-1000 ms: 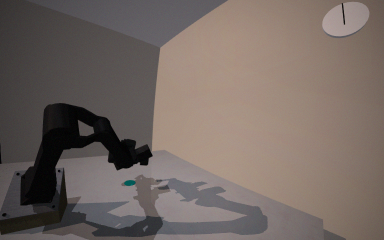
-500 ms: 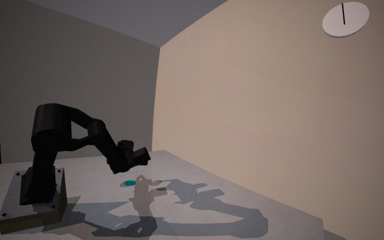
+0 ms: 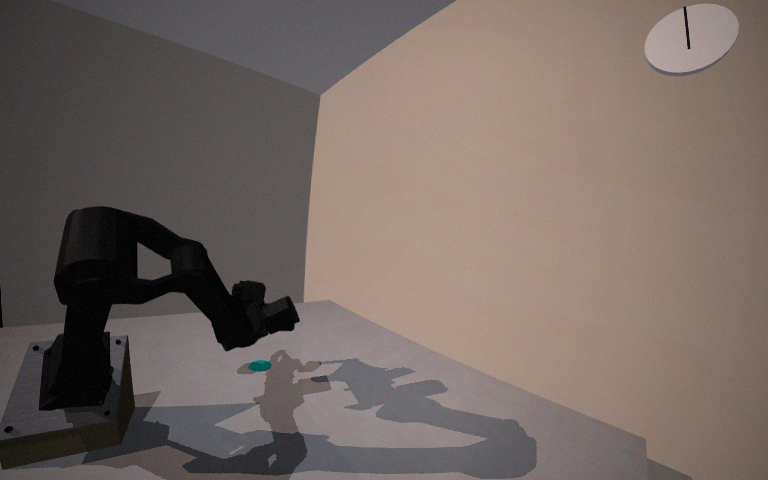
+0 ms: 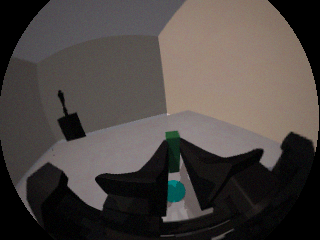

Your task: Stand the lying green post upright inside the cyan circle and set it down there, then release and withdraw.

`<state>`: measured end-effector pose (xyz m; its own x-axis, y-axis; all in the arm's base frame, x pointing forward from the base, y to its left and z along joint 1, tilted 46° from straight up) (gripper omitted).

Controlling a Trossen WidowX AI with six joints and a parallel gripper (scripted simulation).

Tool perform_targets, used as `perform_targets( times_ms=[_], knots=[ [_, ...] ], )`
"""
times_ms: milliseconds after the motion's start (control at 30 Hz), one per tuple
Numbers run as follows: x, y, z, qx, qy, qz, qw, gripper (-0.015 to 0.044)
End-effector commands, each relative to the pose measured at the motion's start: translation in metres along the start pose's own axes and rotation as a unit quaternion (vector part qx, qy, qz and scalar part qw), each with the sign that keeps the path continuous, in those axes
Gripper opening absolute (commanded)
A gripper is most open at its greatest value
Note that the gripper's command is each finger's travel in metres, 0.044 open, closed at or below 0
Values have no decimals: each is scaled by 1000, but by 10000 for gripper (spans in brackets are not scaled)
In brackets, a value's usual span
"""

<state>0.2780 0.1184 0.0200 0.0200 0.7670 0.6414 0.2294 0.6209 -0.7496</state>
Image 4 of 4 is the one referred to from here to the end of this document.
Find cyan flat circle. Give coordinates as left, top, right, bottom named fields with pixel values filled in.
left=167, top=180, right=185, bottom=203

